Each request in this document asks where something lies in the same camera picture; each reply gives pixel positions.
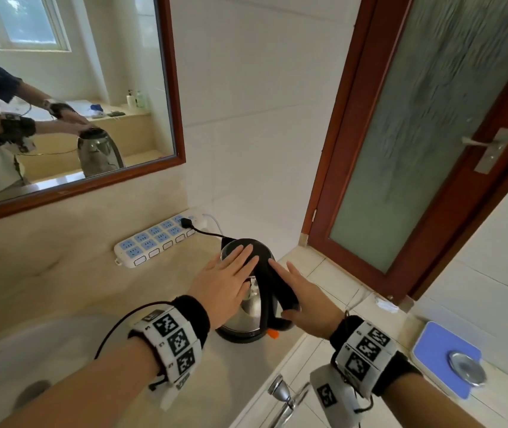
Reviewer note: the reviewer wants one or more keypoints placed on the person's right hand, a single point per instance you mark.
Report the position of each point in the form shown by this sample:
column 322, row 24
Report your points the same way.
column 314, row 309

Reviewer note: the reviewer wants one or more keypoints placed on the person's left hand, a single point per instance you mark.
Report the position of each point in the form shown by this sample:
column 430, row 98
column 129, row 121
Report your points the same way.
column 220, row 289

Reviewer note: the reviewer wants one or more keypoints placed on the person's left little finger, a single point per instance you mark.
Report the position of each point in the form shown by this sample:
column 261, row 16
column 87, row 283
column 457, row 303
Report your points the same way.
column 213, row 263

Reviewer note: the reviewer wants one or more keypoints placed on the person's right thumb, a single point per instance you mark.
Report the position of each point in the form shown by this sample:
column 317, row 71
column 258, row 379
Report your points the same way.
column 290, row 313

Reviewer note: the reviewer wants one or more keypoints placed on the person's right middle finger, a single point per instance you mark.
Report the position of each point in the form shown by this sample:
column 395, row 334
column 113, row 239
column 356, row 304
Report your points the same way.
column 297, row 275

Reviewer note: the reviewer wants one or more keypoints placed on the person's left thumb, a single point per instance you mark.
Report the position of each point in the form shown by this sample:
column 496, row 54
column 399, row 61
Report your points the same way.
column 245, row 291

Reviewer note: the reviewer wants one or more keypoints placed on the person's left middle finger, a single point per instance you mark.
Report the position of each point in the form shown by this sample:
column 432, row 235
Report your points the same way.
column 242, row 260

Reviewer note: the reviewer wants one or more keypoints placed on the steel electric kettle black lid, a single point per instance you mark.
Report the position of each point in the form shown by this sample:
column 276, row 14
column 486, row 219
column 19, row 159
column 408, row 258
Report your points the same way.
column 262, row 280

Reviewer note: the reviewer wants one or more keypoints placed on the person's right forearm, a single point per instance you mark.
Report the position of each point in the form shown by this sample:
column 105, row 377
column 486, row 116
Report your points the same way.
column 427, row 405

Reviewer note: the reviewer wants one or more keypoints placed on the person's left forearm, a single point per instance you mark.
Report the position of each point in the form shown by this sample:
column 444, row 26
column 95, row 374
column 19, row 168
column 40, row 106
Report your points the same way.
column 89, row 392

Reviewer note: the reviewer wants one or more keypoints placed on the black kettle base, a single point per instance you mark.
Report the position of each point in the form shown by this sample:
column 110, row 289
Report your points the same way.
column 240, row 336

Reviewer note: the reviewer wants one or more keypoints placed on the white blue power strip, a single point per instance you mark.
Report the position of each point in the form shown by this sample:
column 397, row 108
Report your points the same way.
column 155, row 240

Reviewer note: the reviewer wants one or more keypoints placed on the left wristband with marker tags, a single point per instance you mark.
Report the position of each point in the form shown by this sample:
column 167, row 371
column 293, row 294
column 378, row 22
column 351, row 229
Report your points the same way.
column 176, row 338

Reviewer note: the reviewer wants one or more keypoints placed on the wristband with marker tags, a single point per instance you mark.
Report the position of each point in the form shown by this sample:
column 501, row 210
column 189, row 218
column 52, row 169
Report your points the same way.
column 176, row 338
column 363, row 356

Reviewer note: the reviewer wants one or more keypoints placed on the right wristband with marker tags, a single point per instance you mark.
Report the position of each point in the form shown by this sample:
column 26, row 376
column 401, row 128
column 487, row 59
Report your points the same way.
column 363, row 356

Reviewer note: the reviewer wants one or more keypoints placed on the blue bathroom scale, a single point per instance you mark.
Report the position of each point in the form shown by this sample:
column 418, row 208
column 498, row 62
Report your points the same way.
column 436, row 352

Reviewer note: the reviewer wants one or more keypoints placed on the wooden door frosted glass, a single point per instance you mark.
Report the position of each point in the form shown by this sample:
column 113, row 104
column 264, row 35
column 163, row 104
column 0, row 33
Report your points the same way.
column 414, row 129

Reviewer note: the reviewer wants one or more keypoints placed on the white sink basin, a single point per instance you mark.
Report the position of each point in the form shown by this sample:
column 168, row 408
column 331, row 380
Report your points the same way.
column 35, row 356

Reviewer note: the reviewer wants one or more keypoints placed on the wood framed wall mirror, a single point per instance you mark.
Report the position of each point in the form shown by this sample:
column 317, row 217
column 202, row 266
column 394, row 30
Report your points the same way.
column 71, row 84

